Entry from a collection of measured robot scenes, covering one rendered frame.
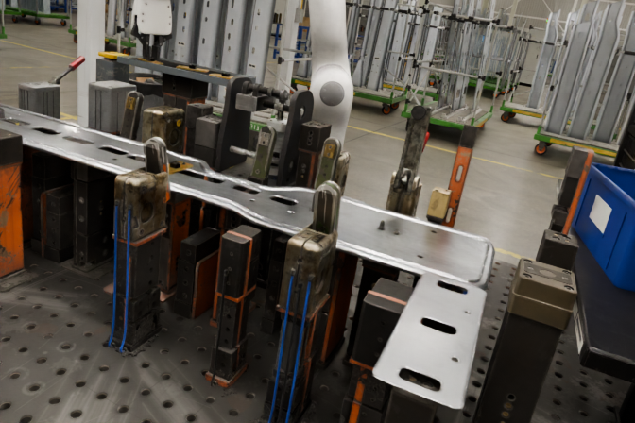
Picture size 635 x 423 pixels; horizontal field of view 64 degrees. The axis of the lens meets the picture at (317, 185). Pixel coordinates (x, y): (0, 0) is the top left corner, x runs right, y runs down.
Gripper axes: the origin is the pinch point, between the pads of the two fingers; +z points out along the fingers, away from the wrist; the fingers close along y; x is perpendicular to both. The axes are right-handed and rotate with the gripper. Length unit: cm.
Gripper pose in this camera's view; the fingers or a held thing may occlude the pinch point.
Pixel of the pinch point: (151, 52)
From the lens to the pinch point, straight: 156.1
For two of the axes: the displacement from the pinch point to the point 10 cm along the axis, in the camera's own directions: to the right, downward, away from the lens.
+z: -1.4, 9.4, 3.1
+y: -6.7, 1.4, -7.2
